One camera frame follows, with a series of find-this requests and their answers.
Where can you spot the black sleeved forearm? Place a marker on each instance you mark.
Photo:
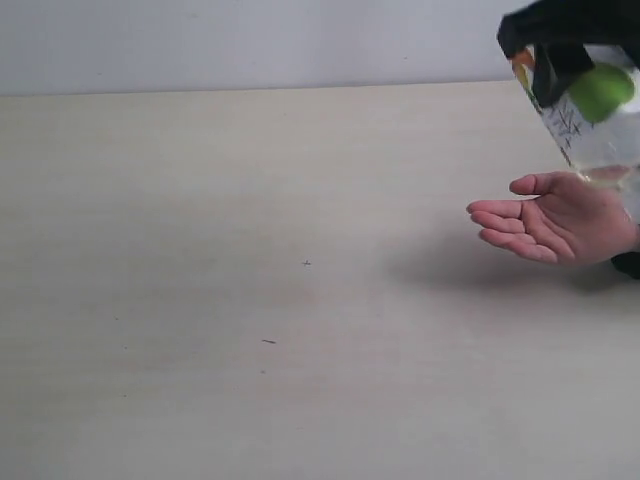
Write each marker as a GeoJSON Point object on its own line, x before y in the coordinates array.
{"type": "Point", "coordinates": [628, 264]}

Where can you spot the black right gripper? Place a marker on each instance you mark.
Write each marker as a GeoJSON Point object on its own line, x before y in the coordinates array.
{"type": "Point", "coordinates": [559, 29]}

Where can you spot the open bare palm hand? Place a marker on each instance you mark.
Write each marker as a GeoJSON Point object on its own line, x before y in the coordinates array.
{"type": "Point", "coordinates": [557, 219]}

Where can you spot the green apple label tea bottle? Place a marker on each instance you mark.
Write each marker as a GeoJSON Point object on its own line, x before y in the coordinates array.
{"type": "Point", "coordinates": [595, 123]}

